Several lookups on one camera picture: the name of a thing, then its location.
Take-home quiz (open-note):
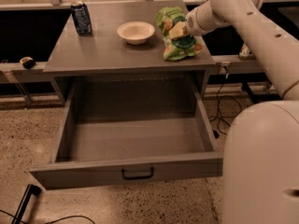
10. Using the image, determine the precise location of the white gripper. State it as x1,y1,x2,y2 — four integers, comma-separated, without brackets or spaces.
169,1,233,40

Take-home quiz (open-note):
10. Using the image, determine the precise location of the green rice chip bag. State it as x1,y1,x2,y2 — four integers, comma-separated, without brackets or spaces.
156,7,204,62

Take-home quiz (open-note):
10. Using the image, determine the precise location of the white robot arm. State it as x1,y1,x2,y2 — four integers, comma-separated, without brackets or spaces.
186,0,299,224

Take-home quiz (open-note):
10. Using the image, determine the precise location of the grey counter cabinet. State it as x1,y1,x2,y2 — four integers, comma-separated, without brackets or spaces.
42,0,217,107

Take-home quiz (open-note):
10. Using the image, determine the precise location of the grey open drawer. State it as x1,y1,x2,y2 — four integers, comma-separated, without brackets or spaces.
30,74,222,189

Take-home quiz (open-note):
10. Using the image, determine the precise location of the white bowl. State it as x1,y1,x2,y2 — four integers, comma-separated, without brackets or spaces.
117,21,155,45

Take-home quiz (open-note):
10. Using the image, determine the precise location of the small clear bottle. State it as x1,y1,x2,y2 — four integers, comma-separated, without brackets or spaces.
238,43,250,60

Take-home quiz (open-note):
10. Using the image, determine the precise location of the blue soda can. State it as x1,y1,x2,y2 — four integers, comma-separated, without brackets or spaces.
71,1,93,35

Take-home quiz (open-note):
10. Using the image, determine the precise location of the yellow black tape measure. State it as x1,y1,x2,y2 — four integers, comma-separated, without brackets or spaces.
20,57,36,69

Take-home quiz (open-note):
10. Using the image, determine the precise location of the black cable on floor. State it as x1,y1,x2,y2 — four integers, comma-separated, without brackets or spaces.
208,73,244,139

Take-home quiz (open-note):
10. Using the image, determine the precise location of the black drawer handle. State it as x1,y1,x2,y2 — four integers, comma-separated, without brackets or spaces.
121,167,154,181

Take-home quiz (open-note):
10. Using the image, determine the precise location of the black stand with cable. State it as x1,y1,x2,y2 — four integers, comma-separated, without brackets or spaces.
0,184,95,224

